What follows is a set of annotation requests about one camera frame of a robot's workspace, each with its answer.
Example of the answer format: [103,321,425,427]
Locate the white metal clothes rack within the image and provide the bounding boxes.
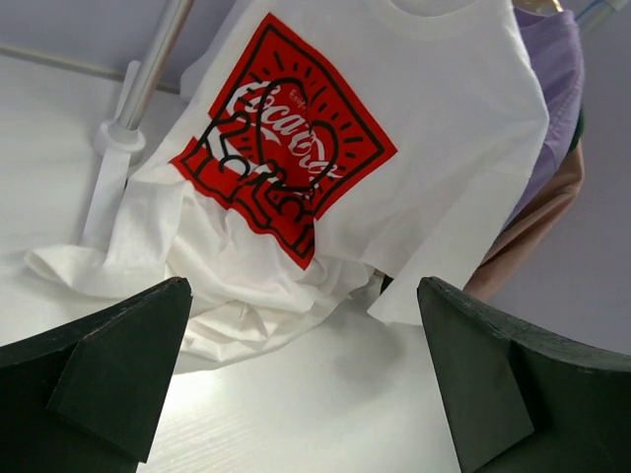
[80,0,194,247]

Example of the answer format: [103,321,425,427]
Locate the brown t shirt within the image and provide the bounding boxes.
[464,144,585,302]

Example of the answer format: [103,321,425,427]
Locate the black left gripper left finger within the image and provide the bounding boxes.
[1,277,192,472]

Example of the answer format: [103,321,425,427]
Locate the white t shirt red print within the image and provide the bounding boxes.
[26,1,548,364]

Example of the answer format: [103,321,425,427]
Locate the blue wire hanger far right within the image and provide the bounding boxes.
[576,0,615,24]

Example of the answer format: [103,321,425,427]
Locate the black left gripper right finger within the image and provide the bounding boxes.
[417,277,630,472]

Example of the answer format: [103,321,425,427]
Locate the dark green t shirt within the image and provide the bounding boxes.
[568,109,585,153]

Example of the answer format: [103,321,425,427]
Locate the wooden hanger with purple shirt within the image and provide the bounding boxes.
[513,0,564,15]

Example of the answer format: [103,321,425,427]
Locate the purple t shirt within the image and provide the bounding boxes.
[508,8,585,221]

